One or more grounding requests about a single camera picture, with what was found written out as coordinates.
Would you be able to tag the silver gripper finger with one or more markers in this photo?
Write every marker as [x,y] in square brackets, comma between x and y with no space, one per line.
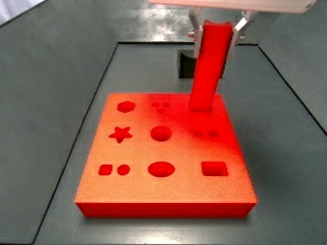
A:
[195,33]
[240,30]

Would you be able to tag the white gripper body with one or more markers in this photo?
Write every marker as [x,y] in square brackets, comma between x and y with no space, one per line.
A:
[288,6]

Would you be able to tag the dark grey arch holder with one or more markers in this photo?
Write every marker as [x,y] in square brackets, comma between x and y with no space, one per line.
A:
[186,65]

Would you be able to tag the orange shape-sorting board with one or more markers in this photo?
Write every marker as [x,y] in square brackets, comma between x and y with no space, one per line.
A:
[165,162]

